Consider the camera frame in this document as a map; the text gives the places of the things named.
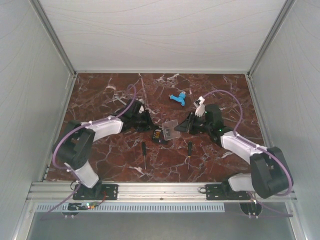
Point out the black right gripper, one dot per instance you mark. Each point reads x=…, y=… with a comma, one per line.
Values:
x=187, y=126

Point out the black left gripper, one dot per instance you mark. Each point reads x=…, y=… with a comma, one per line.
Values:
x=148, y=125

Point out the clear plastic fuse box lid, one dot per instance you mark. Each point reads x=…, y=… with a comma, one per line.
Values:
x=169, y=131

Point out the black fuse box base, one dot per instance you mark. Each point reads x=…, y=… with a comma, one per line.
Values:
x=158, y=137

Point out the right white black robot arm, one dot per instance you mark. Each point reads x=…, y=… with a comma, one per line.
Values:
x=269, y=173

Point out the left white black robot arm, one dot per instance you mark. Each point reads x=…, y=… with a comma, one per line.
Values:
x=74, y=147

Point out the blue glue gun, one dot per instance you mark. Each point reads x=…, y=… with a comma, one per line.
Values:
x=180, y=98

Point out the silver ratchet wrench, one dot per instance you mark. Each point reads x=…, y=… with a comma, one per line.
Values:
x=119, y=99

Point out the yellow black handle screwdriver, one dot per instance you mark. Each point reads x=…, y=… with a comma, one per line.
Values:
x=189, y=152

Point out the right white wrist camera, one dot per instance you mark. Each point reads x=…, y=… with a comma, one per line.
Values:
x=200, y=107

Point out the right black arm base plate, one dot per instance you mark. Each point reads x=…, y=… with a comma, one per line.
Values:
x=222, y=192

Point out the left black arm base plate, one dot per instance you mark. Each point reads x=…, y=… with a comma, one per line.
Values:
x=100, y=191

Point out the aluminium front rail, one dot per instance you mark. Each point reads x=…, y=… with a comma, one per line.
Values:
x=128, y=192

